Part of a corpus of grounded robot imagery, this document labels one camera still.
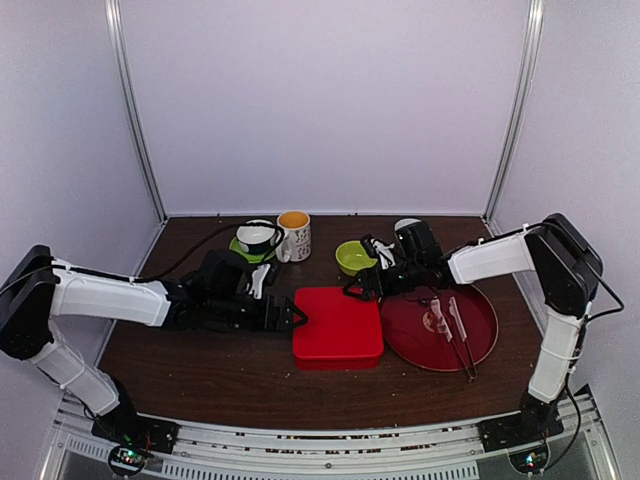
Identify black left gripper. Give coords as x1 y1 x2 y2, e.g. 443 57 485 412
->
208 292 308 333

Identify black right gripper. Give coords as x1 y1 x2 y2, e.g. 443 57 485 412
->
342 258 423 302

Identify red tin lid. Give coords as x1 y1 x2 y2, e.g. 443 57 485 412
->
292 287 384 355

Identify pink tongs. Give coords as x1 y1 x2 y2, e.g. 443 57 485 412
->
429 296 478 382

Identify red tin box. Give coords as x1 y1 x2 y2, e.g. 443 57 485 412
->
293 347 384 371

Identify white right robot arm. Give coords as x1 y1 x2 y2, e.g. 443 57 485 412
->
342 213 603 442

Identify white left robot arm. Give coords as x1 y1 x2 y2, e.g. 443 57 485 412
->
1 245 308 444

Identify lime green bowl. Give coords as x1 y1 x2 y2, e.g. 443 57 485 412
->
335 240 378 277

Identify round red tray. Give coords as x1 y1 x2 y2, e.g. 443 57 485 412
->
380 285 499 373

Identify patterned mug yellow inside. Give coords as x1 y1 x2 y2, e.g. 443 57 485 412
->
276 211 312 263

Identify green saucer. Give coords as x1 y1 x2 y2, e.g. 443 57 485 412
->
229 237 276 264

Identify pale blue ceramic bowl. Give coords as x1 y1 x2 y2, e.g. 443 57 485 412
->
394 218 421 231

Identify white dark-banded cup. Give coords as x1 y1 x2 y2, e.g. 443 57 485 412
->
235 219 276 255

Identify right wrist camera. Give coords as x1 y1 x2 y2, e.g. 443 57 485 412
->
360 234 396 270

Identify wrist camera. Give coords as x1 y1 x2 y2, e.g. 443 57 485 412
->
360 234 396 270
245 263 280 300

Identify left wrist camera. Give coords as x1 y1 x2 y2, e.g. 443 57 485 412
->
245 263 280 300

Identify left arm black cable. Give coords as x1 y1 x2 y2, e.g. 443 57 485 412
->
0 222 284 321

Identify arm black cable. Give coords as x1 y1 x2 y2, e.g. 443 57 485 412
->
0 222 284 321
522 222 626 441

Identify aluminium front rail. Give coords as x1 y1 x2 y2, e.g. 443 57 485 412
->
49 394 601 480

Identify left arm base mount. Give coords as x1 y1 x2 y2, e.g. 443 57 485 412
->
91 416 179 477

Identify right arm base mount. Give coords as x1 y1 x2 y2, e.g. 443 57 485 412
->
477 413 564 475

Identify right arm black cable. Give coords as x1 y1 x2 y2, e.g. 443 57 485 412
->
522 222 626 441

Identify right aluminium frame post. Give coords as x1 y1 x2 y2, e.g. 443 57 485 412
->
483 0 546 225

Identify aluminium frame post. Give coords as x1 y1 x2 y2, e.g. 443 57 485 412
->
104 0 168 223
483 0 546 225

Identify left aluminium frame post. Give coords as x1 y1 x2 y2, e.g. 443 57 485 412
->
104 0 168 223

